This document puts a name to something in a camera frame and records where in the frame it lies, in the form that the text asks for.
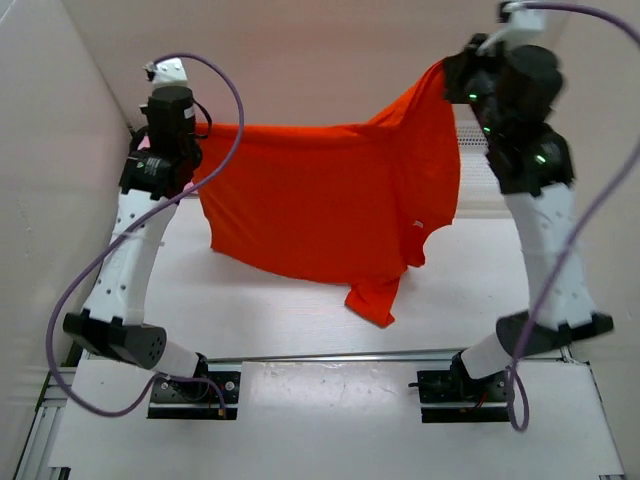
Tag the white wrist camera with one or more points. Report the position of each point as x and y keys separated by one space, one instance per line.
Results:
x=170 y=72
x=520 y=24

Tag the orange t shirt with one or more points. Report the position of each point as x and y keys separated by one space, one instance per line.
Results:
x=350 y=204

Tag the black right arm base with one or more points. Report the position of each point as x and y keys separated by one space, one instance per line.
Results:
x=452 y=396

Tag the aluminium table edge rail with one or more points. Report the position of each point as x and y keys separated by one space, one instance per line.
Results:
x=350 y=356

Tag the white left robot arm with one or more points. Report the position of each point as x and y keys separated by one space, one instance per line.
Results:
x=111 y=323

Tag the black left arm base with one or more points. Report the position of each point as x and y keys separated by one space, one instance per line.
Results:
x=170 y=400

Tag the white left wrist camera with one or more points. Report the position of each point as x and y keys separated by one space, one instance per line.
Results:
x=170 y=72

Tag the pink t shirt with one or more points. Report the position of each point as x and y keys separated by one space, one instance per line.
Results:
x=144 y=144

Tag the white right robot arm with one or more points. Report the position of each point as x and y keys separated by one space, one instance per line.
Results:
x=510 y=91

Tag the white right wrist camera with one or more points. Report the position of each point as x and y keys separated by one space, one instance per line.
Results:
x=520 y=24

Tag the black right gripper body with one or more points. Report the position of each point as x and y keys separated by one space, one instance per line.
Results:
x=473 y=82

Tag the white plastic laundry basket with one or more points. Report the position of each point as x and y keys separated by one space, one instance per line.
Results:
x=479 y=195

